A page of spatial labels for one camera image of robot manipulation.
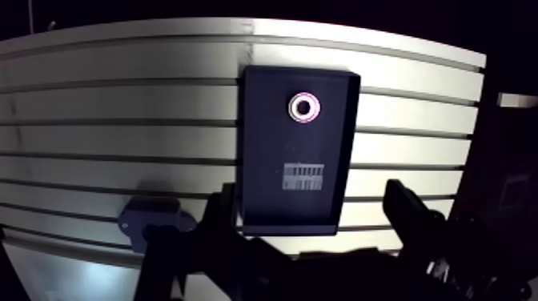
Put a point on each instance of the dark blue-grey housing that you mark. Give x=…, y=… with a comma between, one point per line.
x=140, y=216

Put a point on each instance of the steel bearing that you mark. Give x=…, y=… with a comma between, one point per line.
x=294, y=115

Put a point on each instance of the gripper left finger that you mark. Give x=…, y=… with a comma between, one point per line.
x=218, y=260

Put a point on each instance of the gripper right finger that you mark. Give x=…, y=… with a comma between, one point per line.
x=414, y=227

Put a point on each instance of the dark blue-grey tray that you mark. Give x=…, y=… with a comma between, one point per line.
x=273, y=143

